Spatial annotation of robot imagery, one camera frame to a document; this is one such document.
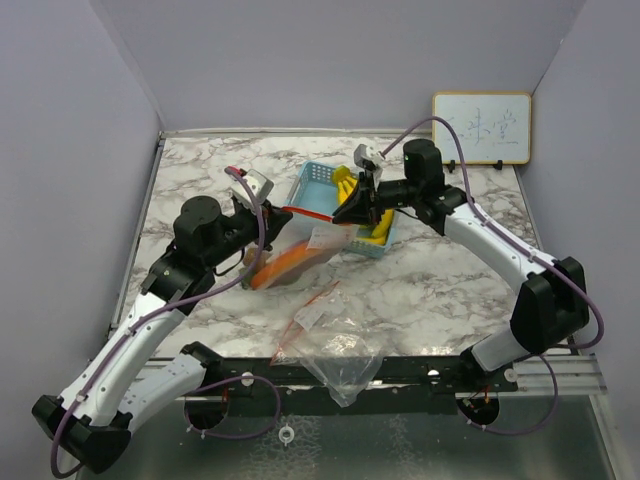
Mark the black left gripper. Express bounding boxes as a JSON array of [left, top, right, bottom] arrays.
[[204, 198, 292, 269]]

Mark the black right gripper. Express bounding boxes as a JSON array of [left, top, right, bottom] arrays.
[[333, 170, 421, 226]]

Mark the yellow banana bunch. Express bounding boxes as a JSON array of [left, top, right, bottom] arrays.
[[331, 166, 394, 246]]

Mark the orange papaya slice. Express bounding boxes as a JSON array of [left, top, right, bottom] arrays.
[[251, 241, 332, 290]]

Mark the clear zip bag orange zipper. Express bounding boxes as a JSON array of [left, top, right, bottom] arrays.
[[241, 206, 359, 291]]

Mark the brown kiwi fruit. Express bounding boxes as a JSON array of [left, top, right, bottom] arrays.
[[243, 248, 269, 270]]

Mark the clear zip bag red zipper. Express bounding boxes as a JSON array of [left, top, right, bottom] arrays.
[[270, 281, 388, 408]]

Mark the green leaf vegetable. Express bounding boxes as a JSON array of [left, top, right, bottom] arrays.
[[240, 269, 253, 290]]

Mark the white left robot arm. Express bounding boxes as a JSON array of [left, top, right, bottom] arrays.
[[32, 196, 293, 479]]

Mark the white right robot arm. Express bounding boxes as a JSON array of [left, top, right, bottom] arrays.
[[332, 139, 589, 391]]

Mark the light blue plastic basket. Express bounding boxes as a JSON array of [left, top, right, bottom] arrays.
[[285, 160, 400, 260]]

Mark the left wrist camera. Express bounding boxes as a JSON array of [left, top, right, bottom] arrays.
[[231, 169, 274, 211]]

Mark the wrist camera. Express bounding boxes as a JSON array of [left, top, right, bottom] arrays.
[[353, 144, 384, 184], [231, 169, 274, 211]]

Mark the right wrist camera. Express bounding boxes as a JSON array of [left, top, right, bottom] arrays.
[[353, 144, 384, 184]]

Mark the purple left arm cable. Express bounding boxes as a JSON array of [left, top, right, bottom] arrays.
[[49, 165, 282, 479]]

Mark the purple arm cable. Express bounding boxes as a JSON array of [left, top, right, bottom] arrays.
[[49, 165, 282, 479], [379, 116, 606, 436]]

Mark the small whiteboard wooden frame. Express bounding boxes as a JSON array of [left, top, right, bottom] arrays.
[[432, 91, 532, 165]]

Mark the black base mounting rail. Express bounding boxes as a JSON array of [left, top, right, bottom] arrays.
[[186, 344, 517, 418]]

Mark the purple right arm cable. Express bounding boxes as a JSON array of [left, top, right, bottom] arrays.
[[379, 116, 606, 436]]

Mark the aluminium front frame rail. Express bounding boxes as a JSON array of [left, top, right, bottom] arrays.
[[77, 359, 609, 402]]

